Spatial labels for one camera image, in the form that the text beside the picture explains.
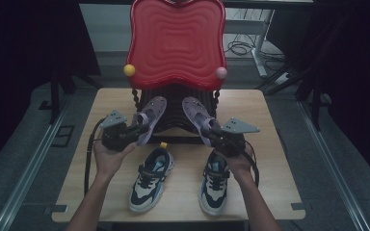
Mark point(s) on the navy and white sneaker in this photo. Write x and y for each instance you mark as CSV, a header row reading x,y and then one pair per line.
x,y
214,189
149,183

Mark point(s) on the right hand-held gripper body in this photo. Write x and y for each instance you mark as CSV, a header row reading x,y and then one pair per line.
x,y
234,141

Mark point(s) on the black metal stand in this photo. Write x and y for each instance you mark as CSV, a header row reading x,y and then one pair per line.
x,y
55,93
314,73

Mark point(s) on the person's left hand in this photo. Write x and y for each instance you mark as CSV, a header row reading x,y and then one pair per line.
x,y
109,160

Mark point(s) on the purple child's shoe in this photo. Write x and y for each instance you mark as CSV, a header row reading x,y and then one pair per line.
x,y
152,112
196,112

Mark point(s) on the white power strip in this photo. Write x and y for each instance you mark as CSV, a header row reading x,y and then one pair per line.
x,y
284,78

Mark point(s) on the metal floor rail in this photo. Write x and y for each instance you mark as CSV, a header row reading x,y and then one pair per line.
x,y
29,166
330,163

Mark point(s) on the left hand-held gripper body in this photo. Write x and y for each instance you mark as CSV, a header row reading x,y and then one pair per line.
x,y
115,134

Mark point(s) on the white desk frame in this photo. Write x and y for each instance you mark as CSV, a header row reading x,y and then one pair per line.
x,y
260,38

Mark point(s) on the black curtain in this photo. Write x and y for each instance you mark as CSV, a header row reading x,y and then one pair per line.
x,y
356,80
29,48

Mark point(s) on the person's right hand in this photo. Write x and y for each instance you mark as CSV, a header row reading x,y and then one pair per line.
x,y
237,163

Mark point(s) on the red and black shoe rack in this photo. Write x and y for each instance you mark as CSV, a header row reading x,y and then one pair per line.
x,y
176,48

